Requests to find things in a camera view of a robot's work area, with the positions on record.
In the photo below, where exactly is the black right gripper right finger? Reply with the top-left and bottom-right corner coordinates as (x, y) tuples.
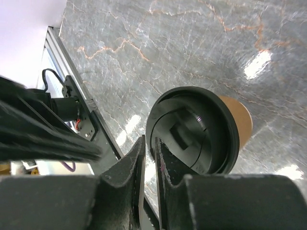
(154, 139), (307, 230)

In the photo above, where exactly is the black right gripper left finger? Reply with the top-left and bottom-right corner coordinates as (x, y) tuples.
(0, 136), (145, 230)

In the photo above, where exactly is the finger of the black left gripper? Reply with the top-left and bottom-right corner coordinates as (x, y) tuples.
(0, 77), (101, 162)

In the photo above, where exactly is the black plastic cup lid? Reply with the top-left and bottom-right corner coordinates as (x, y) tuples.
(146, 86), (240, 175)

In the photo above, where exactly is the kraft paper coffee cup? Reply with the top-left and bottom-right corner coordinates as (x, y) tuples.
(219, 95), (253, 149)

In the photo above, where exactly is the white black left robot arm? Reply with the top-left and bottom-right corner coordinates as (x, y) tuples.
(0, 76), (101, 162)

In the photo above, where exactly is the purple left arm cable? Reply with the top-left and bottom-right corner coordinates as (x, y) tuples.
(59, 160), (76, 172)

